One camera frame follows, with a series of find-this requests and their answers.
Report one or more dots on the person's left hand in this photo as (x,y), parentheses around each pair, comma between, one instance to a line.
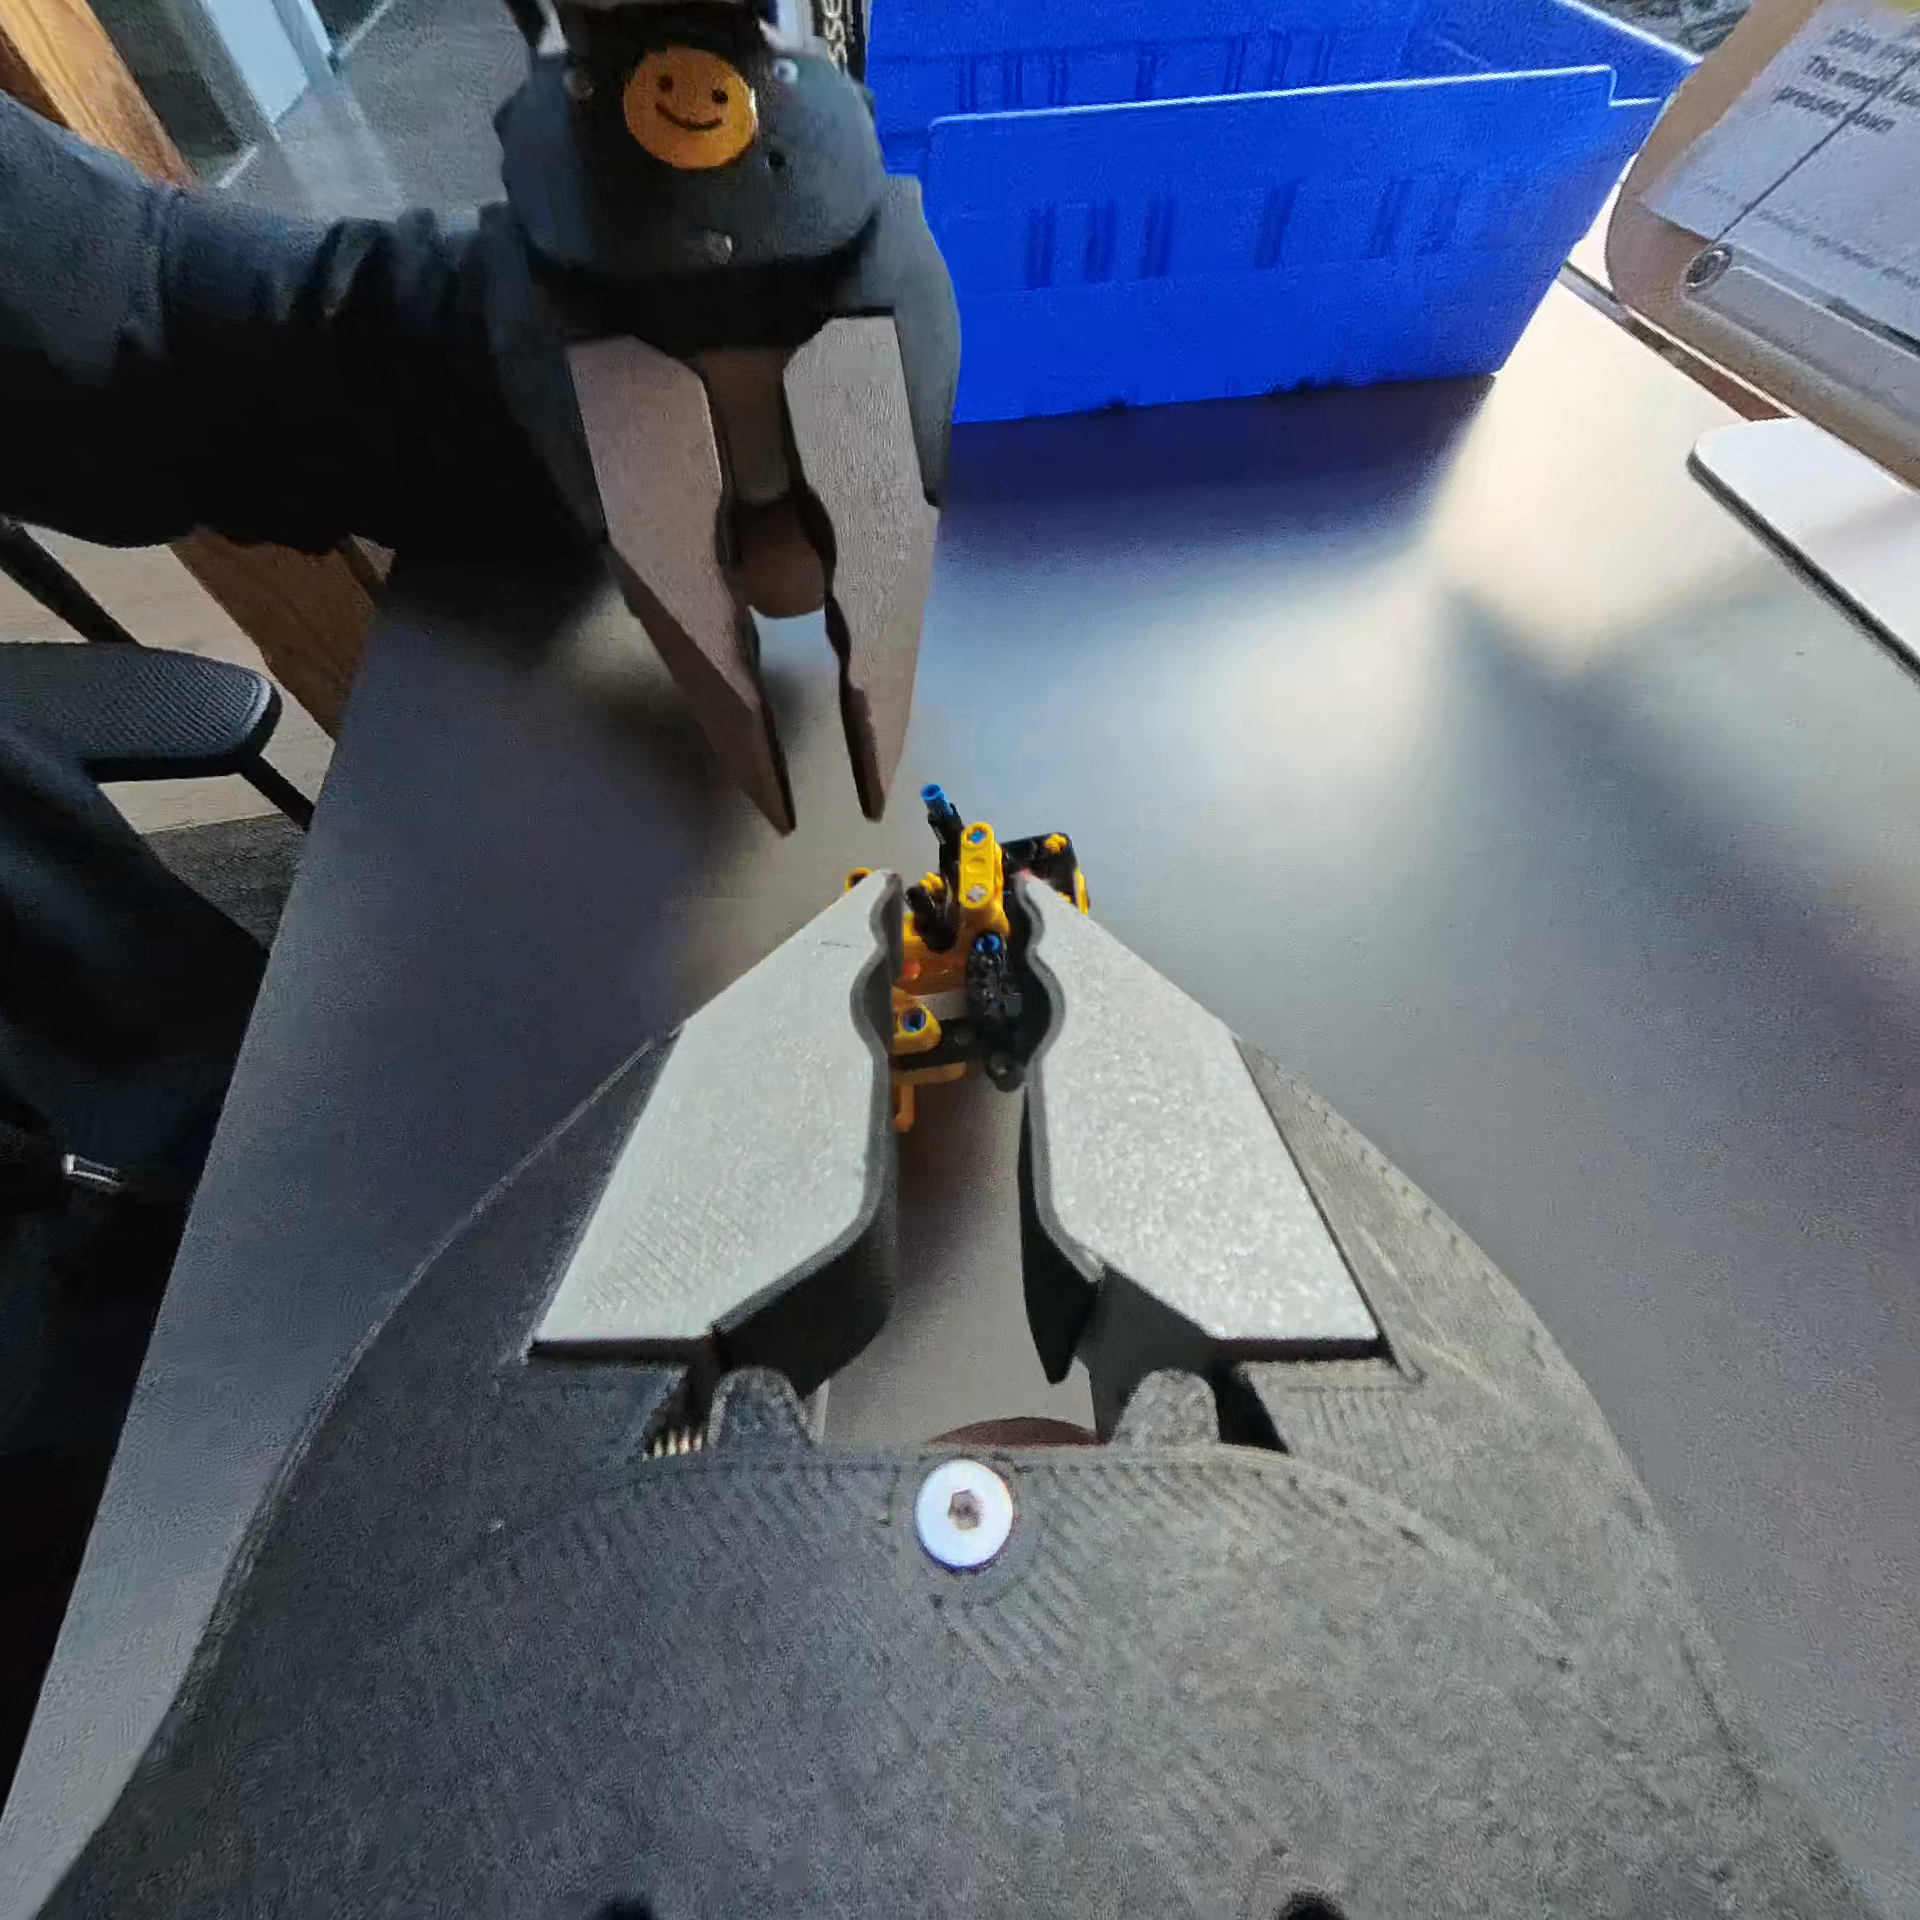
(780,570)

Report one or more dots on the blue plastic bin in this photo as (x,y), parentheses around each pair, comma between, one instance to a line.
(1275,253)

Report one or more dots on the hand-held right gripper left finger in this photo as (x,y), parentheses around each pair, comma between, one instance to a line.
(719,1184)

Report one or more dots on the yellow and black lego model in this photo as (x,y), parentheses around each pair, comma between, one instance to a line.
(960,900)

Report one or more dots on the person's left forearm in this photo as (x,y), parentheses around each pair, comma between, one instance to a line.
(224,375)

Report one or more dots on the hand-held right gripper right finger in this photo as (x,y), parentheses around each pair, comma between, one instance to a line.
(1184,1184)

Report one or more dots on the black office chair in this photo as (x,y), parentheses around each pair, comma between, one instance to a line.
(135,705)

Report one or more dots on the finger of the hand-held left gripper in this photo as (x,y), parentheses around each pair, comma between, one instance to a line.
(871,480)
(659,480)

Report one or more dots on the person's dark clothing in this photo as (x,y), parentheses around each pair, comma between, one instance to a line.
(104,1050)

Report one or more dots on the person's right hand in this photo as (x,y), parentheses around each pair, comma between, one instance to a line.
(1013,1433)

